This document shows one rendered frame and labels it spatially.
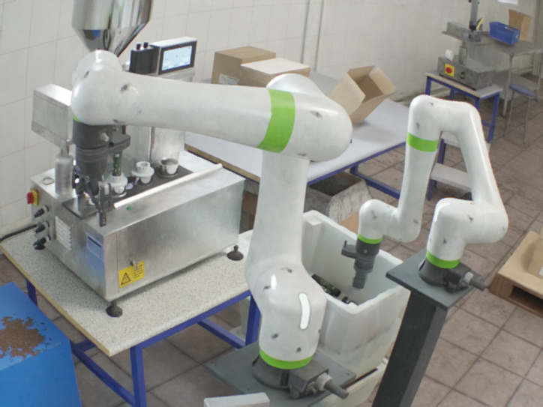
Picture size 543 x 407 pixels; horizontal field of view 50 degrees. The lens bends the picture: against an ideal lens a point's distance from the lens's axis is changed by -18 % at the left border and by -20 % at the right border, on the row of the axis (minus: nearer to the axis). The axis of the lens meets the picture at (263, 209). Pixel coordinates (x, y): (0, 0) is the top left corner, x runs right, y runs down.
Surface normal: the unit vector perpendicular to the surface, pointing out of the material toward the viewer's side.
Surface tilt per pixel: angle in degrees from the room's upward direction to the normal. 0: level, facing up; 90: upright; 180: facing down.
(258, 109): 59
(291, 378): 81
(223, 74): 90
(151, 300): 0
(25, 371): 90
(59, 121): 90
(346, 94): 90
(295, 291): 8
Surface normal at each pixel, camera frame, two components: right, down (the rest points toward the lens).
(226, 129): 0.08, 0.69
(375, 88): -0.65, 0.29
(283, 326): -0.41, 0.36
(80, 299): 0.11, -0.88
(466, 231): 0.15, 0.44
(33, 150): 0.75, 0.37
